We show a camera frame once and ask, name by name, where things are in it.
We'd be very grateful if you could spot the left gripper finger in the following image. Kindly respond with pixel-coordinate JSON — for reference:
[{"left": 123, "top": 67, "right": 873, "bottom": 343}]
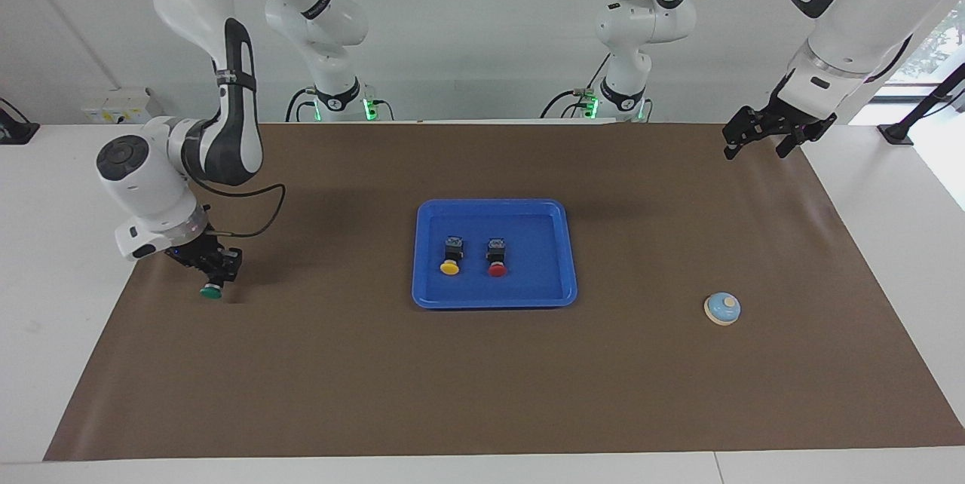
[
  {"left": 775, "top": 131, "right": 809, "bottom": 161},
  {"left": 721, "top": 109, "right": 760, "bottom": 161}
]

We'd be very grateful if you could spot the yellow push button switch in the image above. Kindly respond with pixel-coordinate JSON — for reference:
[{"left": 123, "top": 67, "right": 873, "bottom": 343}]
[{"left": 439, "top": 236, "right": 465, "bottom": 276}]

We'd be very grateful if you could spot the red push button switch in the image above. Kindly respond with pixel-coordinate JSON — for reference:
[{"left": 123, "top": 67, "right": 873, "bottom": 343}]
[{"left": 486, "top": 237, "right": 509, "bottom": 278}]

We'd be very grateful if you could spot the light blue call bell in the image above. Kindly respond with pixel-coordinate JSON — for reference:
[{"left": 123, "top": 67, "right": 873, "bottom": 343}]
[{"left": 703, "top": 292, "right": 742, "bottom": 327}]

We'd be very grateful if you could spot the blue plastic tray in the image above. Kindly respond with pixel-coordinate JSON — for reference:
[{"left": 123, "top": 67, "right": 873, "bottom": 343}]
[{"left": 411, "top": 198, "right": 578, "bottom": 310}]

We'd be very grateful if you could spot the window with greenery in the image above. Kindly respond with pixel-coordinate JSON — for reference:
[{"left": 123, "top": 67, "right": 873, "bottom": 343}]
[{"left": 882, "top": 2, "right": 965, "bottom": 89}]

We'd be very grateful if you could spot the brown table mat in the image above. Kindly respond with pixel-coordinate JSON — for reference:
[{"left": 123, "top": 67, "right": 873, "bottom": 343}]
[{"left": 43, "top": 122, "right": 965, "bottom": 462}]

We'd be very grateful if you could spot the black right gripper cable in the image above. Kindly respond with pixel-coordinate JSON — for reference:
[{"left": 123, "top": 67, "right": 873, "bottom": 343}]
[{"left": 192, "top": 182, "right": 287, "bottom": 238}]

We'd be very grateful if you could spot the black camera stand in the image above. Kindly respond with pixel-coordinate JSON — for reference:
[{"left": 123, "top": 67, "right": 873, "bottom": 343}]
[{"left": 878, "top": 62, "right": 965, "bottom": 147}]

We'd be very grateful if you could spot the white wall socket box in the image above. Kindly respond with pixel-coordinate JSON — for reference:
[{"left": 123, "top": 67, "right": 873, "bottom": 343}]
[{"left": 81, "top": 88, "right": 155, "bottom": 124}]

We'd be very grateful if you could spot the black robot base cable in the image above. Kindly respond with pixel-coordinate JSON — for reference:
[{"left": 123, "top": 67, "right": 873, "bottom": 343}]
[{"left": 539, "top": 54, "right": 613, "bottom": 120}]

